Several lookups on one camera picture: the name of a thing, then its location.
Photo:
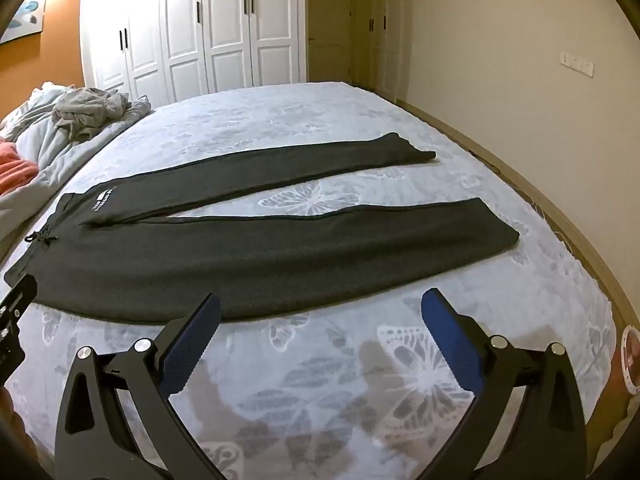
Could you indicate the cream panelled door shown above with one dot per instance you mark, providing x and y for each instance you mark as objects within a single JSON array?
[{"x": 360, "y": 30}]

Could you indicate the round white pink object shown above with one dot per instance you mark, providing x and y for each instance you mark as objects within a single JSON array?
[{"x": 631, "y": 360}]

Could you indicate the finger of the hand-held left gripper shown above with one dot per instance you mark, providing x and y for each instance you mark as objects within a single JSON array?
[{"x": 15, "y": 320}]

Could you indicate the framed wall picture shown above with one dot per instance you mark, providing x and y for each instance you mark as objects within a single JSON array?
[{"x": 25, "y": 20}]

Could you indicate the crumpled grey garment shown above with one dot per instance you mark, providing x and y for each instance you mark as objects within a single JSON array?
[{"x": 87, "y": 107}]

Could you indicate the light grey duvet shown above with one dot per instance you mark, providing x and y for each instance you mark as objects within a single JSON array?
[{"x": 45, "y": 150}]

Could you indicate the white wall switch panel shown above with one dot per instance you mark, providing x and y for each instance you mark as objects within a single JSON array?
[{"x": 577, "y": 64}]

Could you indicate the dark grey pants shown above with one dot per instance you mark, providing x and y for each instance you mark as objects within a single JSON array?
[{"x": 200, "y": 260}]

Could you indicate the bed with butterfly sheet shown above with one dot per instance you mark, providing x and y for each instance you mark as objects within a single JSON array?
[{"x": 350, "y": 385}]

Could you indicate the coral pink cloth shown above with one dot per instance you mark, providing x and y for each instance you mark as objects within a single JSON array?
[{"x": 15, "y": 167}]

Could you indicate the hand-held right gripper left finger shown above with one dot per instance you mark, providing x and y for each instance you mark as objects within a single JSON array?
[{"x": 192, "y": 340}]

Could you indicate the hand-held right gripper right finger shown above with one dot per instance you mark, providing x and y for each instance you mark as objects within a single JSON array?
[{"x": 450, "y": 340}]

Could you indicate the white panelled wardrobe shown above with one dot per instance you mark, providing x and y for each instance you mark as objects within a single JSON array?
[{"x": 185, "y": 30}]

